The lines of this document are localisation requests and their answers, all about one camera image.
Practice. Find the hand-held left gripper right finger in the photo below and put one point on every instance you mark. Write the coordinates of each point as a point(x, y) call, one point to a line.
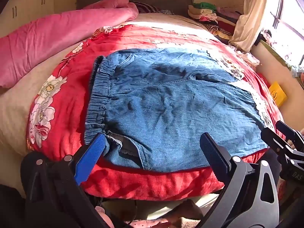
point(213, 152)

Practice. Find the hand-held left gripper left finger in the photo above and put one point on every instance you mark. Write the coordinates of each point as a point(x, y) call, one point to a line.
point(91, 154)

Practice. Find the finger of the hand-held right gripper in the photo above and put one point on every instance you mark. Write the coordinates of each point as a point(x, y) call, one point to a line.
point(292, 133)
point(275, 143)

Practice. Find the blue denim pants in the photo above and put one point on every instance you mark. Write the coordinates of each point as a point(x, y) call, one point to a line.
point(166, 104)

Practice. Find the pink dotted pajama pants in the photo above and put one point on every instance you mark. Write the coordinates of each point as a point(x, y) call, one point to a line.
point(147, 223)

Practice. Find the yellow box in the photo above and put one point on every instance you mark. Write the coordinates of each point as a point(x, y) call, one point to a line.
point(277, 93)

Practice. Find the red floral blanket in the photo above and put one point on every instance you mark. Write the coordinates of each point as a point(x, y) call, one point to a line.
point(71, 80)

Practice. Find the window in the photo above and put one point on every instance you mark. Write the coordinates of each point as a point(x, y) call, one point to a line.
point(289, 21)

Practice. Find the cream curtain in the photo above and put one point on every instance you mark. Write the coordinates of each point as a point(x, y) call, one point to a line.
point(251, 16)

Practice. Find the pink quilt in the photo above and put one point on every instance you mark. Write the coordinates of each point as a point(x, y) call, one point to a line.
point(47, 38)

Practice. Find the stack of folded clothes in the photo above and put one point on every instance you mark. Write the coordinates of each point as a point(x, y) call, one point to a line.
point(206, 14)

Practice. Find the striped pillow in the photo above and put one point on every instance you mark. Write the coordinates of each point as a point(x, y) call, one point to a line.
point(147, 7)

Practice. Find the cream wardrobe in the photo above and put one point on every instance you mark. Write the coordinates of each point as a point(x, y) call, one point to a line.
point(26, 2)

